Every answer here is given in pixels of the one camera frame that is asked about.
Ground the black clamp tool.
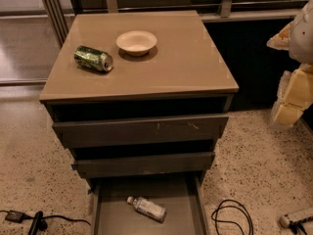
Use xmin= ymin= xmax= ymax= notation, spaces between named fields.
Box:
xmin=27 ymin=211 xmax=48 ymax=235

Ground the top grey drawer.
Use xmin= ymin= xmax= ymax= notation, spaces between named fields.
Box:
xmin=53 ymin=115 xmax=228 ymax=148

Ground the bottom open grey drawer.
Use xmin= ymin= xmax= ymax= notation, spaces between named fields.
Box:
xmin=92 ymin=172 xmax=209 ymax=235

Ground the black looped cable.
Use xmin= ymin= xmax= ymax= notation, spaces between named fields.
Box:
xmin=210 ymin=199 xmax=254 ymax=235

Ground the white paper bowl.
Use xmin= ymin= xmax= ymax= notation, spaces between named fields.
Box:
xmin=116 ymin=30 xmax=157 ymax=57

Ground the black power adapter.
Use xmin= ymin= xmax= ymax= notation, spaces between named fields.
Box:
xmin=5 ymin=211 xmax=24 ymax=223

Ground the white power strip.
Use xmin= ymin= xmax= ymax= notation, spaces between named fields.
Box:
xmin=280 ymin=208 xmax=313 ymax=228

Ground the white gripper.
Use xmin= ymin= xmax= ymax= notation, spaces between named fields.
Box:
xmin=266 ymin=0 xmax=313 ymax=127

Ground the green soda can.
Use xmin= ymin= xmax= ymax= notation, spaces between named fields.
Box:
xmin=74 ymin=46 xmax=113 ymax=72

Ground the thin black floor cable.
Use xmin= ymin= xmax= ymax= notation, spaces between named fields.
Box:
xmin=0 ymin=209 xmax=92 ymax=227

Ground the clear plastic water bottle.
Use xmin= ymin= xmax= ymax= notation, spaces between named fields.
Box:
xmin=126 ymin=196 xmax=166 ymax=223

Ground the middle grey drawer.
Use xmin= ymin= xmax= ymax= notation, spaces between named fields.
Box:
xmin=72 ymin=152 xmax=215 ymax=178

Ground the metal railing frame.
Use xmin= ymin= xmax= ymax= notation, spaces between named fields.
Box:
xmin=36 ymin=0 xmax=313 ymax=47

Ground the grey drawer cabinet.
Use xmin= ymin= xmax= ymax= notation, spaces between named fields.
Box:
xmin=39 ymin=10 xmax=240 ymax=235

